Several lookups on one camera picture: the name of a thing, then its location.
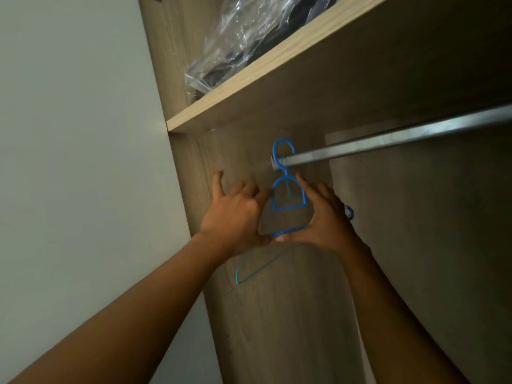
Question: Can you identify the person's right hand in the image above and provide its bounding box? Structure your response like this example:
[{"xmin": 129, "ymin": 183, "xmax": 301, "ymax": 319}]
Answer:
[{"xmin": 275, "ymin": 173, "xmax": 361, "ymax": 254}]

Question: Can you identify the person's left hand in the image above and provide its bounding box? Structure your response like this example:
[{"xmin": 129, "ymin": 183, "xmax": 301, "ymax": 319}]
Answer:
[{"xmin": 198, "ymin": 170, "xmax": 277, "ymax": 257}]

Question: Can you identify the blue plastic clothes hanger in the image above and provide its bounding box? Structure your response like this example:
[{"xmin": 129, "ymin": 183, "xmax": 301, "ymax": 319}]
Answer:
[{"xmin": 235, "ymin": 137, "xmax": 355, "ymax": 285}]

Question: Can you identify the person's right forearm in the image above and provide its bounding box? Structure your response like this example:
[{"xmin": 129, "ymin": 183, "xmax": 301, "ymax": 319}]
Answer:
[{"xmin": 339, "ymin": 239, "xmax": 469, "ymax": 384}]

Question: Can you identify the person's left forearm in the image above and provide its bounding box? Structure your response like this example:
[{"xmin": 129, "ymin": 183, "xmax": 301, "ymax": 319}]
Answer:
[{"xmin": 8, "ymin": 232, "xmax": 242, "ymax": 384}]

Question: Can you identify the wooden wardrobe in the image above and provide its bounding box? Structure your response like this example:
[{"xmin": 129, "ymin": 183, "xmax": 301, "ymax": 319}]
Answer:
[{"xmin": 137, "ymin": 0, "xmax": 512, "ymax": 384}]

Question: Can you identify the clear plastic bag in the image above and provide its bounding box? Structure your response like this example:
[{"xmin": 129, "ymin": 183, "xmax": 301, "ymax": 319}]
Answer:
[{"xmin": 184, "ymin": 0, "xmax": 341, "ymax": 102}]

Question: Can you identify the wooden wardrobe shelf board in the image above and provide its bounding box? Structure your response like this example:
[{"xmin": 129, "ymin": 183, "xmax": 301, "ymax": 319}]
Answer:
[{"xmin": 166, "ymin": 0, "xmax": 512, "ymax": 135}]

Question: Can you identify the dark folded garment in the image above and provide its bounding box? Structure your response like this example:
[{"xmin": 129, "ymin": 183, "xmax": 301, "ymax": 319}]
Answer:
[{"xmin": 200, "ymin": 0, "xmax": 338, "ymax": 90}]

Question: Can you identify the metal wardrobe hanging rail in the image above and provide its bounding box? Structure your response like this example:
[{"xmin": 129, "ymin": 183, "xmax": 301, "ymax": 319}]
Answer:
[{"xmin": 270, "ymin": 103, "xmax": 512, "ymax": 171}]

